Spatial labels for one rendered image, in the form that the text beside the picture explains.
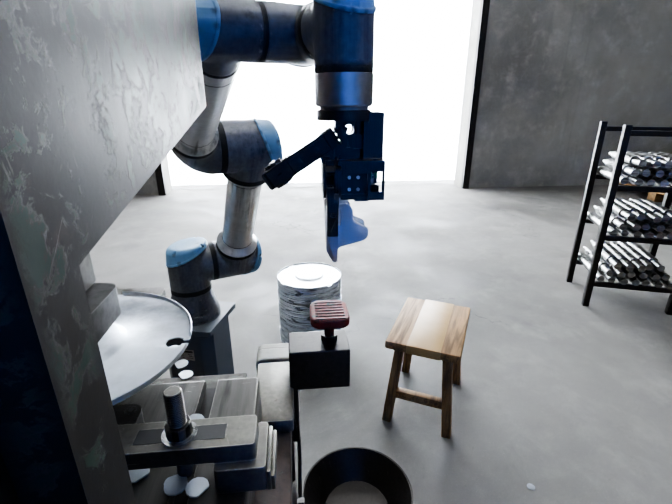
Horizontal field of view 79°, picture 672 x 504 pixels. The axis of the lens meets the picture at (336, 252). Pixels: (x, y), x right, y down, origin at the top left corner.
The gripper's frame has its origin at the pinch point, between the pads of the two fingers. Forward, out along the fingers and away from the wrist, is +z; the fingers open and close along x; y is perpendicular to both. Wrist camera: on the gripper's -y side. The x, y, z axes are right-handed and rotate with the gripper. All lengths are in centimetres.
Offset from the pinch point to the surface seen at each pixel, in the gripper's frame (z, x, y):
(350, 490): 85, 30, 7
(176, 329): 7.0, -7.8, -20.9
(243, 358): 85, 98, -32
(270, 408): 21.1, -7.6, -9.5
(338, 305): 9.4, 1.2, 1.4
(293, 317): 68, 102, -10
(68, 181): -18.4, -39.8, -12.6
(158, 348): 7.0, -12.1, -21.8
